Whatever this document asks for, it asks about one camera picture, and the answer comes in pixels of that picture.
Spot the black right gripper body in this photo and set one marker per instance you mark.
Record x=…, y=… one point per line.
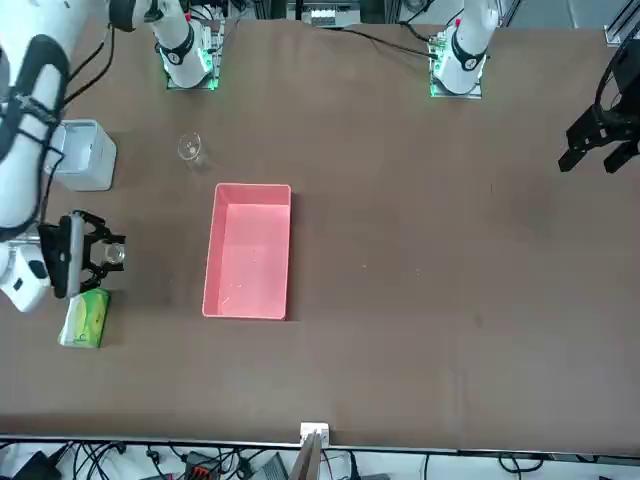
x=60, y=260

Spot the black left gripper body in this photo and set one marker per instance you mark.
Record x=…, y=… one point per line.
x=627, y=80

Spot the small glass beaker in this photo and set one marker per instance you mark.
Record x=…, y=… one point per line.
x=114, y=254

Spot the white tissue sheet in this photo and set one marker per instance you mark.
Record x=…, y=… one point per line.
x=67, y=325

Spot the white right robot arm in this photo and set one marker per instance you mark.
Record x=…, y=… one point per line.
x=15, y=190

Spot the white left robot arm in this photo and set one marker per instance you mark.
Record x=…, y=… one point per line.
x=467, y=50

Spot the green tissue pack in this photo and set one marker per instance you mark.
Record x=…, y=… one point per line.
x=92, y=317

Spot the white lidded trash bin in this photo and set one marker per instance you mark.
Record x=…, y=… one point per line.
x=90, y=160

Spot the large glass beaker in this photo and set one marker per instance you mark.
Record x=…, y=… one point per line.
x=192, y=152

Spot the pink plastic container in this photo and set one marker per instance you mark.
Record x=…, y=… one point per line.
x=255, y=250

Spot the black power adapter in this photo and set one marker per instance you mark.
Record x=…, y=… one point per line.
x=37, y=465

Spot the black orange power strip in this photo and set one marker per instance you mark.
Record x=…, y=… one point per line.
x=200, y=465

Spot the grey power adapter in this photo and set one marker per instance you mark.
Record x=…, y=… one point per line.
x=272, y=467

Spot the aluminium corner bracket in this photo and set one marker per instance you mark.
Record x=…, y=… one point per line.
x=617, y=27

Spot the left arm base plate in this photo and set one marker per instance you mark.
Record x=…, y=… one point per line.
x=435, y=45

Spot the aluminium frame post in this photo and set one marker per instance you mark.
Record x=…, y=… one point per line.
x=312, y=450

